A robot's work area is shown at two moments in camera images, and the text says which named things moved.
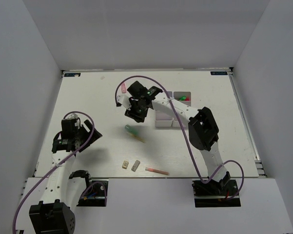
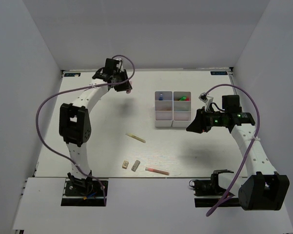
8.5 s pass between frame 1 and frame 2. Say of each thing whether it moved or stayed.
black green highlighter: stayed
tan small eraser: stayed
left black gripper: moved
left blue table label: stayed
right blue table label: stayed
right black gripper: moved
